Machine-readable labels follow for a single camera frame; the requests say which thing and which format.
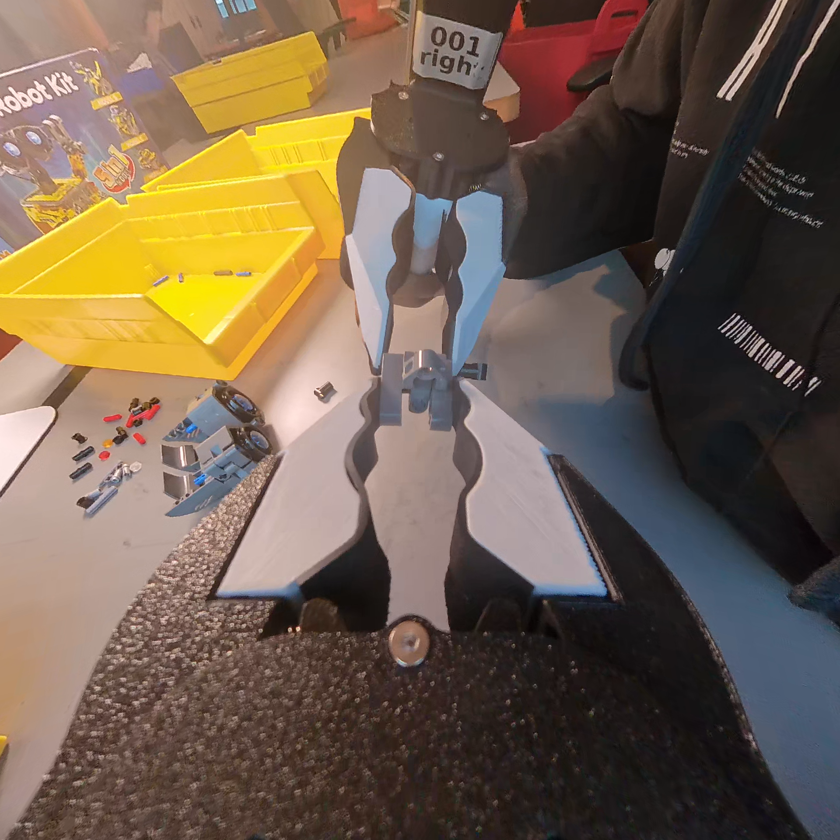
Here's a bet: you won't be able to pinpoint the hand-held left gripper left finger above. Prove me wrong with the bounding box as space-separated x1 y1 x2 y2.
215 379 389 632

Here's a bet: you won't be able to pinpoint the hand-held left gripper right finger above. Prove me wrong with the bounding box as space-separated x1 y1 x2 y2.
445 379 609 632

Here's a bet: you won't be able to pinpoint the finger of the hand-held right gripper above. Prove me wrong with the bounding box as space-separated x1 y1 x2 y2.
343 166 416 376
448 192 508 373

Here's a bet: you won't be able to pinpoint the black brick assembly coloured pins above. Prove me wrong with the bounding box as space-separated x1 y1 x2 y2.
402 349 490 433

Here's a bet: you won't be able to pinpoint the small brick parts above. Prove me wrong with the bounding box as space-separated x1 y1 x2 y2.
69 395 162 515

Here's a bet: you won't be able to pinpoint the grey desk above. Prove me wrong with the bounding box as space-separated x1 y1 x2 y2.
0 141 840 840

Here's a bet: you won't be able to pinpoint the grey twin engine brick model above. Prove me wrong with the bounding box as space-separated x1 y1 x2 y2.
160 382 277 519

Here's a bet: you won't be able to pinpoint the red chair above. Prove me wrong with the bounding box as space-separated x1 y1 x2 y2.
497 0 652 127

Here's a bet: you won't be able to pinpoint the person's black hoodie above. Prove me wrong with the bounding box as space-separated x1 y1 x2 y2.
619 0 840 586

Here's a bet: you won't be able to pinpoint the black chair armrest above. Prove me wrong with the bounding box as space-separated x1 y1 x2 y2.
786 559 840 626

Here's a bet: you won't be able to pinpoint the printed toy box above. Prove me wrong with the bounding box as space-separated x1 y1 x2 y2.
0 47 172 255

